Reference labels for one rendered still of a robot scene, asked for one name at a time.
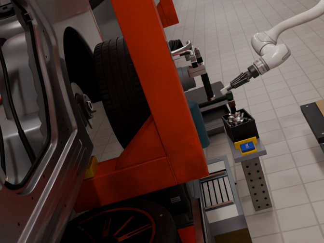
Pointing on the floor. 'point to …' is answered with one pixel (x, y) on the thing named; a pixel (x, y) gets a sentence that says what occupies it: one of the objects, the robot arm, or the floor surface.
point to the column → (256, 183)
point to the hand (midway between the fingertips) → (226, 89)
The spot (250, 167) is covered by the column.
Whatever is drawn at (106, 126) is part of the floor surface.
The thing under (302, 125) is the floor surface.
